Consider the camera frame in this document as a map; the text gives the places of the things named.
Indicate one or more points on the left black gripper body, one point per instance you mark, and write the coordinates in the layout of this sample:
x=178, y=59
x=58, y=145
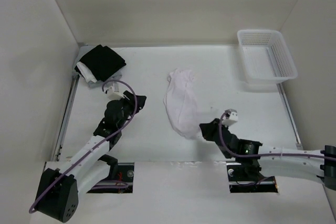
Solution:
x=129, y=106

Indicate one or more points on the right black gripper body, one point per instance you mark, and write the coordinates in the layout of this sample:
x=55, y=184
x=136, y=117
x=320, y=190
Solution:
x=228, y=155

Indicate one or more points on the white tank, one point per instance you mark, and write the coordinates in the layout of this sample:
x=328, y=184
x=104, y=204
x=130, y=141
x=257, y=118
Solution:
x=86, y=72
x=180, y=102

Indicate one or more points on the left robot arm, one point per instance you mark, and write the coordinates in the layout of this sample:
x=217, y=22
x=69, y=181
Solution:
x=59, y=189

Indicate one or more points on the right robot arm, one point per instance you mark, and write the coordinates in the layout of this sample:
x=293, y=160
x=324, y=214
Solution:
x=267, y=161

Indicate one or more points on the folded grey tank top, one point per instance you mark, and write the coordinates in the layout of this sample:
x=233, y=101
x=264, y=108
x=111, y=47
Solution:
x=97, y=84

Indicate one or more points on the folded black tank top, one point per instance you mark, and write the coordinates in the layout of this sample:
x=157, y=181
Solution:
x=102, y=61

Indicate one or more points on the folded white tank top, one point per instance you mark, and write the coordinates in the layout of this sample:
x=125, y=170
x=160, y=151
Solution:
x=86, y=72

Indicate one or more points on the white plastic basket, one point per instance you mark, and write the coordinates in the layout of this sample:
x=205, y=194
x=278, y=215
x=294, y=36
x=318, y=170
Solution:
x=265, y=57

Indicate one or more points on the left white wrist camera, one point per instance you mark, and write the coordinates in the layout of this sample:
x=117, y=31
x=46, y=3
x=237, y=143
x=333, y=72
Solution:
x=111, y=90

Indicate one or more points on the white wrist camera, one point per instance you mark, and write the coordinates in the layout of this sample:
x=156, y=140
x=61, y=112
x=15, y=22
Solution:
x=230, y=117
x=111, y=90

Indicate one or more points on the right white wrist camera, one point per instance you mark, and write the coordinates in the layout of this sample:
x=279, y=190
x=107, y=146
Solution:
x=230, y=117

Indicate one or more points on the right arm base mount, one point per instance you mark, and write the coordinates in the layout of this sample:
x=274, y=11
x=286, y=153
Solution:
x=248, y=179

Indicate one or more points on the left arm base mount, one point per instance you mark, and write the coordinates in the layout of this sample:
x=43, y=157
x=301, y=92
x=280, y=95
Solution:
x=120, y=181

